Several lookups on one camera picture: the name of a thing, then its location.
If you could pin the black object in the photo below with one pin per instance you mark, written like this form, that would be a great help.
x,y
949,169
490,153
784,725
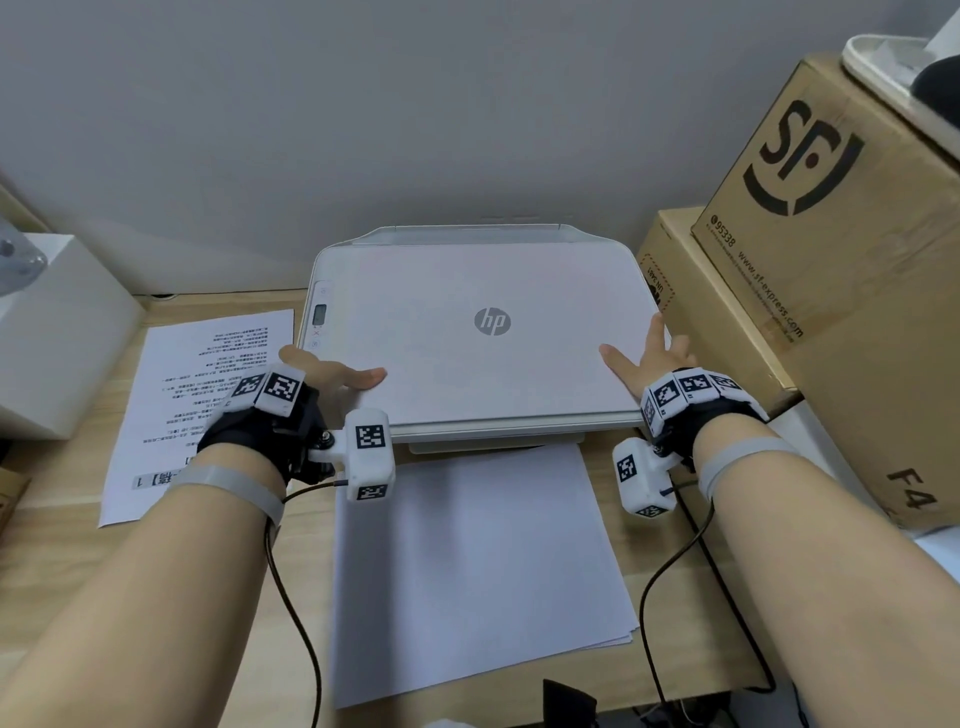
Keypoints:
x,y
570,705

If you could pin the low brown cardboard box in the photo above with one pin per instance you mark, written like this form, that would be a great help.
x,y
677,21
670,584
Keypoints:
x,y
675,285

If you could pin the person's right thumb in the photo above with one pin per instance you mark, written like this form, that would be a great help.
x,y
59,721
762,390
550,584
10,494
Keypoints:
x,y
621,369

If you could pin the large printed cardboard box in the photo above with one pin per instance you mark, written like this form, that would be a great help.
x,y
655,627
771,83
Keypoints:
x,y
855,285

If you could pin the person's right middle finger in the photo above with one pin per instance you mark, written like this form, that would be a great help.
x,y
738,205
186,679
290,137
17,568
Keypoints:
x,y
679,351

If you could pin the person's left forearm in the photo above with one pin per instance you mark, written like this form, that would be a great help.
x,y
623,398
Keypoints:
x,y
135,600

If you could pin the grey plastic object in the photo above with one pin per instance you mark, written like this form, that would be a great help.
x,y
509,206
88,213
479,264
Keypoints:
x,y
16,259

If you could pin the person's right forearm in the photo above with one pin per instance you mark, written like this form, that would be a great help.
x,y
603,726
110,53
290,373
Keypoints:
x,y
825,600

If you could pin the stack of blank white paper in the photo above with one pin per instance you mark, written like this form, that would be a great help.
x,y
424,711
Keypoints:
x,y
480,570

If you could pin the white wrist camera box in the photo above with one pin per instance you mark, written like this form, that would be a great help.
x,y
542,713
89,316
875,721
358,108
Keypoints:
x,y
636,480
369,457

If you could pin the printed paper sheet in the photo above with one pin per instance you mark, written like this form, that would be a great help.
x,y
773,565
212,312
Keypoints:
x,y
195,420

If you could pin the person's left thumb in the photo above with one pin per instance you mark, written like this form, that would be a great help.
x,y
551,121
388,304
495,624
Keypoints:
x,y
358,378

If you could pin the person's left hand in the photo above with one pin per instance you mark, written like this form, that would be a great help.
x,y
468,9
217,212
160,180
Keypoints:
x,y
247,439

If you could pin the white slipper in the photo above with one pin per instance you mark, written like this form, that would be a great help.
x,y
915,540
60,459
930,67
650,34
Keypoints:
x,y
877,64

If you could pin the white flatbed printer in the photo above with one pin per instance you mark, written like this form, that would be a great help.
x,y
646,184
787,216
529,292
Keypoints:
x,y
487,337

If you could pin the grey wristband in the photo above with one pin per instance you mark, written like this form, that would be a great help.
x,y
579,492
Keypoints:
x,y
739,457
225,486

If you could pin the person's right hand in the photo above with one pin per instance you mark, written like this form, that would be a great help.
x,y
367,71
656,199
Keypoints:
x,y
694,420

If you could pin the white marker tag plate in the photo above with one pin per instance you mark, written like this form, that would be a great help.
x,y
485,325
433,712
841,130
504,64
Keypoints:
x,y
276,388
686,394

